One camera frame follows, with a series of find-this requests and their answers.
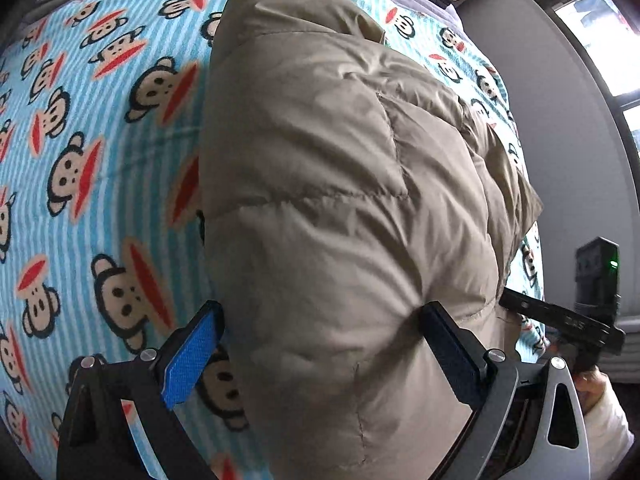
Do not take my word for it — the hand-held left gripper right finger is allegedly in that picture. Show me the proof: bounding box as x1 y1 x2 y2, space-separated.
419 301 588 480

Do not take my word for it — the beige puffer jacket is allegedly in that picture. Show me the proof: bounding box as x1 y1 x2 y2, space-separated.
197 0 543 480

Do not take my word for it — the person's right hand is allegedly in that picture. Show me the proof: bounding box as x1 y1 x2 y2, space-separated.
575 367 608 411

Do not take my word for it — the blue monkey print blanket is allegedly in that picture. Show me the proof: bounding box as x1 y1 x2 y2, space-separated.
0 0 551 480

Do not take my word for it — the window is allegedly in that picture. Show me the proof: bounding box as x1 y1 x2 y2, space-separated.
530 0 640 161

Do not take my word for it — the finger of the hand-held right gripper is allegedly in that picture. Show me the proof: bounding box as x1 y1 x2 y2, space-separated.
499 287 626 356

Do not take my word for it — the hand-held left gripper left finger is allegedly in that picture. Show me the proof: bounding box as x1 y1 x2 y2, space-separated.
56 300 226 480

